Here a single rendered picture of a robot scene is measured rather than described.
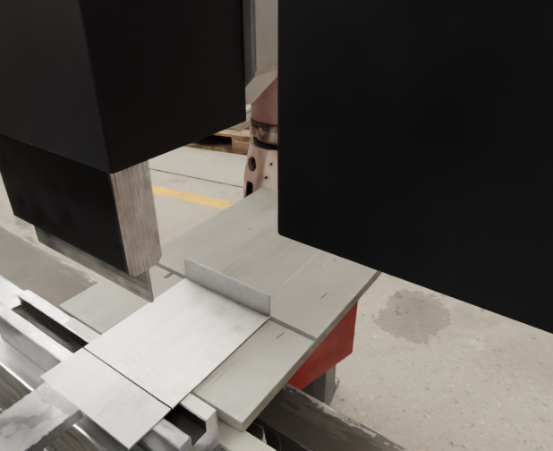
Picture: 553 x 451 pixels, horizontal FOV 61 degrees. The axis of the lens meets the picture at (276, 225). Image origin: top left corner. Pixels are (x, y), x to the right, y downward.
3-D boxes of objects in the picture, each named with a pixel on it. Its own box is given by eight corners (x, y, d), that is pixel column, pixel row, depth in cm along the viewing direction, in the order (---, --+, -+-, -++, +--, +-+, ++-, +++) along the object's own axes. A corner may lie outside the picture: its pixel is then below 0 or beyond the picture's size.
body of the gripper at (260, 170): (268, 145, 62) (264, 219, 67) (321, 134, 69) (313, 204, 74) (235, 131, 67) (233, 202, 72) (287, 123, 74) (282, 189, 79)
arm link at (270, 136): (274, 130, 62) (273, 151, 63) (320, 122, 67) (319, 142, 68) (236, 115, 67) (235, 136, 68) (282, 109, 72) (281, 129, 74)
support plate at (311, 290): (411, 240, 46) (412, 231, 45) (242, 434, 27) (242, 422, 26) (263, 193, 55) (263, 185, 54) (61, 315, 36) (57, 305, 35)
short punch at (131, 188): (167, 292, 24) (140, 110, 19) (137, 313, 23) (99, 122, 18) (55, 234, 29) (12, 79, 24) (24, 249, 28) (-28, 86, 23)
